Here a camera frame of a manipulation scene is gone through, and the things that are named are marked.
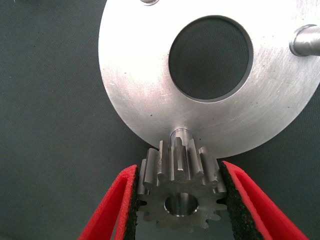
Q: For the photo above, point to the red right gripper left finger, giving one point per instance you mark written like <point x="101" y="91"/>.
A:
<point x="117" y="200"/>

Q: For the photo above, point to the dark table cloth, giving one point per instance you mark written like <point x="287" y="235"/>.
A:
<point x="50" y="100"/>

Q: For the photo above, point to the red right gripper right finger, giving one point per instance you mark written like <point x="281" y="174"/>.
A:
<point x="252" y="200"/>

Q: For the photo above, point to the small steel planetary gear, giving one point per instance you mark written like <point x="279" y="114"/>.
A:
<point x="180" y="190"/>

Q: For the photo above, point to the round metal carrier plate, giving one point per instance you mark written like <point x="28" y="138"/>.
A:
<point x="140" y="75"/>

